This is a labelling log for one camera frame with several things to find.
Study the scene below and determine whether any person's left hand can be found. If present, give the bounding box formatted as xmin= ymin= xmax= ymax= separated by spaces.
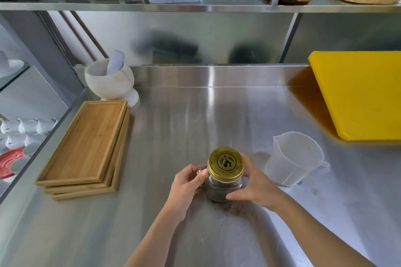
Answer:
xmin=166 ymin=163 xmax=210 ymax=218

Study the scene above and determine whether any person's right hand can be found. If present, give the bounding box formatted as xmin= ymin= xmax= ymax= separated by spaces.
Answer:
xmin=225 ymin=152 xmax=287 ymax=213

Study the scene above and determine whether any clear glass jar with handle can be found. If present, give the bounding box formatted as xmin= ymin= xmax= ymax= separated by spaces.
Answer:
xmin=196 ymin=166 xmax=244 ymax=203

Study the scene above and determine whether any gold metal jar lid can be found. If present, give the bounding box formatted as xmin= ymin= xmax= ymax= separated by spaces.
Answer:
xmin=207 ymin=147 xmax=244 ymax=181

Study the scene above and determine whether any translucent plastic measuring cup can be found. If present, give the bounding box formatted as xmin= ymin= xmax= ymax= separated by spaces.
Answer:
xmin=264 ymin=131 xmax=331 ymax=187

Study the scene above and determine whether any person's right forearm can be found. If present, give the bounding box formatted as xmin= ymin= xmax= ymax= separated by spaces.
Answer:
xmin=272 ymin=196 xmax=380 ymax=267

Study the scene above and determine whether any person's left forearm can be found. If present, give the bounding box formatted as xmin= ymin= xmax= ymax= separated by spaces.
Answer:
xmin=124 ymin=204 xmax=195 ymax=267

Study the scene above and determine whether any bamboo tray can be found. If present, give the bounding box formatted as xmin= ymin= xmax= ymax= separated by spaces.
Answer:
xmin=35 ymin=100 xmax=127 ymax=186
xmin=43 ymin=106 xmax=130 ymax=195
xmin=51 ymin=113 xmax=131 ymax=201

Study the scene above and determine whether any white marble mortar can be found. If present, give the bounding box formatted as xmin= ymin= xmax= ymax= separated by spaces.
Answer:
xmin=84 ymin=59 xmax=140 ymax=109

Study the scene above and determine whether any yellow plastic cutting board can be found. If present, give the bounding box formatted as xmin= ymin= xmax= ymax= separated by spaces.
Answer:
xmin=308 ymin=50 xmax=401 ymax=141

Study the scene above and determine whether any white marble pestle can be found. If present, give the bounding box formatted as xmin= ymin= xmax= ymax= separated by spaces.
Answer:
xmin=106 ymin=50 xmax=126 ymax=76

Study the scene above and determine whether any group of white porcelain tableware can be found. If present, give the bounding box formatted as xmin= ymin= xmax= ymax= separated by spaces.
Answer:
xmin=0 ymin=117 xmax=58 ymax=189

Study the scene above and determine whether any red saucer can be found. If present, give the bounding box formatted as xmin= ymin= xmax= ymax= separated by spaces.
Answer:
xmin=0 ymin=148 xmax=25 ymax=179

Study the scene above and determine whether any stainless steel shelf rack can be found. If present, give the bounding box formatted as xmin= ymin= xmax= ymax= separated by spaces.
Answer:
xmin=0 ymin=0 xmax=401 ymax=67

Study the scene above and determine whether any white porcelain saucer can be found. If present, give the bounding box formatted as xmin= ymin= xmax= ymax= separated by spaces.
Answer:
xmin=0 ymin=59 xmax=25 ymax=78

